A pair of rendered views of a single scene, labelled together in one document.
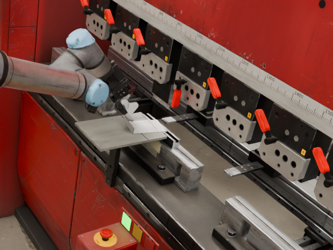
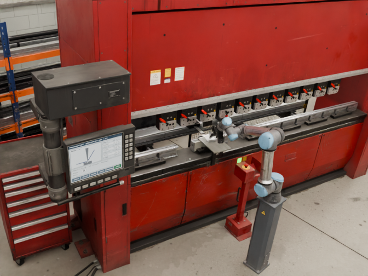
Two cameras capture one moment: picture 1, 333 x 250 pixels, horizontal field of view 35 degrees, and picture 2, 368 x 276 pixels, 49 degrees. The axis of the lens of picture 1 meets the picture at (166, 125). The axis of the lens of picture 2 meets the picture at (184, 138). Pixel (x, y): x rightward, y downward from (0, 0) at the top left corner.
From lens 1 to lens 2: 3.65 m
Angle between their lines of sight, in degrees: 70
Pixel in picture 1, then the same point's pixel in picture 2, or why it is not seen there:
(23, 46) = not seen: hidden behind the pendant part
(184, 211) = (239, 144)
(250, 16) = (246, 79)
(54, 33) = not seen: hidden behind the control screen
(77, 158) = (186, 176)
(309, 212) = (237, 119)
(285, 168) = (263, 107)
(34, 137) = (145, 200)
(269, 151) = (258, 106)
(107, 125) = (213, 145)
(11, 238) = (145, 255)
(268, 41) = (253, 81)
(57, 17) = not seen: hidden behind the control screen
